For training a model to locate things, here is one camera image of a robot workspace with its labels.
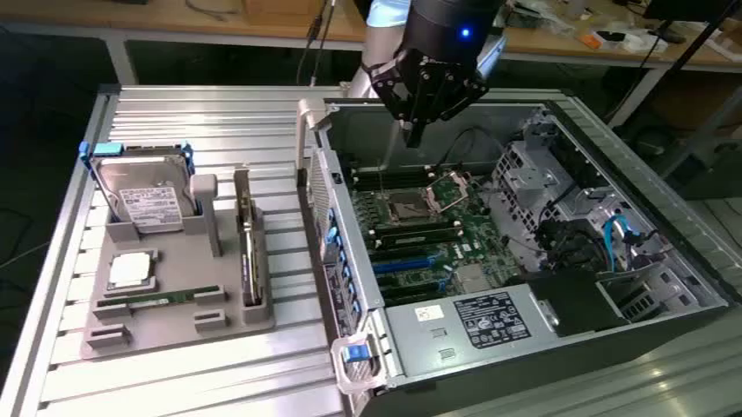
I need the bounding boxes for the silver CPU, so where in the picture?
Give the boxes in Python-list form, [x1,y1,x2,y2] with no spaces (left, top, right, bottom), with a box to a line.
[107,255,157,290]

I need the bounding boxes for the thin black hanging cable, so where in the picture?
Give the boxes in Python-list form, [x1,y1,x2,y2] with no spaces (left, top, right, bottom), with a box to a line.
[297,0,340,87]

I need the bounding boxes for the hard disk with blue bracket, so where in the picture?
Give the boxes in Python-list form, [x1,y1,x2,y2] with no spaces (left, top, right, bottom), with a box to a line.
[77,139,198,235]

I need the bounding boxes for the tall grey case bracket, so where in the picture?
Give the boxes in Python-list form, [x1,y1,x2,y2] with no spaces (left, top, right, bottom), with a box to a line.
[297,98,337,171]

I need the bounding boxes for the wooden desk white frame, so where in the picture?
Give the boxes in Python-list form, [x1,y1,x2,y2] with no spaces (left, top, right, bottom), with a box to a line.
[501,0,742,127]
[0,0,370,86]

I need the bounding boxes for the grey parts rack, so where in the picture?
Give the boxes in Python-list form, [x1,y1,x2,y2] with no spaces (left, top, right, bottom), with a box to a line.
[81,163,278,361]

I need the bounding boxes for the perforated metal disk bay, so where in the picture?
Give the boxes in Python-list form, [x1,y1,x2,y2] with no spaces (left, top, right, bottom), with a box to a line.
[490,138,581,261]

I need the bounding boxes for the black graphics card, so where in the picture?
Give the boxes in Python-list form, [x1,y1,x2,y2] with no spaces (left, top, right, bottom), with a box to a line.
[233,166,264,308]

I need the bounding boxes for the black box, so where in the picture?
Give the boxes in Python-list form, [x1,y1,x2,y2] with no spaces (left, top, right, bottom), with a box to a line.
[667,141,742,201]

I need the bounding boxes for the green RAM stick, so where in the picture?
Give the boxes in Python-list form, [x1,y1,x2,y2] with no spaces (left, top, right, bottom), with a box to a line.
[98,286,222,308]

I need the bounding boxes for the white and black object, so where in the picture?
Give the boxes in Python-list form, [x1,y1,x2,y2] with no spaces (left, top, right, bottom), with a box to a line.
[597,29,647,54]

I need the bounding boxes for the blue expansion slot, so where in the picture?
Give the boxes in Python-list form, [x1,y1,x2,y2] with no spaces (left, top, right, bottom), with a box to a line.
[370,255,441,275]

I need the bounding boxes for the black tripod pole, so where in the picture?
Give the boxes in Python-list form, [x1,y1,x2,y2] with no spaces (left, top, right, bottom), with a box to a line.
[676,0,733,75]

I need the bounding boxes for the metal socket cover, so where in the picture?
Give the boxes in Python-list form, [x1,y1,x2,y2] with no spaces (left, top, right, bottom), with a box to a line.
[426,170,478,214]

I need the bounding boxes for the black looped wire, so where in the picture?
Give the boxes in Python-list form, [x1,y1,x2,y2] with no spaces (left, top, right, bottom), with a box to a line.
[438,127,508,169]

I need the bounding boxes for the green motherboard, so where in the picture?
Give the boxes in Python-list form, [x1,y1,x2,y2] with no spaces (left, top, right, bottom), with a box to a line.
[348,167,526,308]

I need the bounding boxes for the black monitor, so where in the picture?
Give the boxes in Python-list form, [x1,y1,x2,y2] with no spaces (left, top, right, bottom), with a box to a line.
[641,0,742,43]

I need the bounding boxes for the CPU socket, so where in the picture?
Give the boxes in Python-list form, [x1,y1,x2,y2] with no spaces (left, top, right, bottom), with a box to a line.
[385,189,436,223]

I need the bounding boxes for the grey power supply unit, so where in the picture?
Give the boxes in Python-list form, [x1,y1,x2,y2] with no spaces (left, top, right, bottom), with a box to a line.
[382,284,562,379]

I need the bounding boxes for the open black PC case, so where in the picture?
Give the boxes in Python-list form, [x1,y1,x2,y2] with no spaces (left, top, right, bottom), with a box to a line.
[296,97,742,417]

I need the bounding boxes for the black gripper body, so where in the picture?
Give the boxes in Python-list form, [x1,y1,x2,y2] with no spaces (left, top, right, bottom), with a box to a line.
[400,0,508,75]

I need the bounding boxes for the silver chipset heat sink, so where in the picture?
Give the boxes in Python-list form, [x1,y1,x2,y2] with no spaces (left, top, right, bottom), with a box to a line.
[456,264,496,295]

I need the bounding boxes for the black wire bundle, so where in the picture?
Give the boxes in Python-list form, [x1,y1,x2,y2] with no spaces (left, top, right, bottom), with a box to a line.
[533,219,616,273]

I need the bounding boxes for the black plastic shroud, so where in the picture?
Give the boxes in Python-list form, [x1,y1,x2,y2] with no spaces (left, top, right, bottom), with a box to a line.
[508,271,633,339]

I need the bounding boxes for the looped grey case bracket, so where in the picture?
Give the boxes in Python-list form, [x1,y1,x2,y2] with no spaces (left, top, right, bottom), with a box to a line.
[329,333,389,395]

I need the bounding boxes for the blue wire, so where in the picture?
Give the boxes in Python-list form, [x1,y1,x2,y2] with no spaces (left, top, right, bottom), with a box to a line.
[601,207,644,274]

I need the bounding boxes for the metal slat table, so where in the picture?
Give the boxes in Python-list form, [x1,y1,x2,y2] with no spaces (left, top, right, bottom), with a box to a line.
[0,84,742,417]

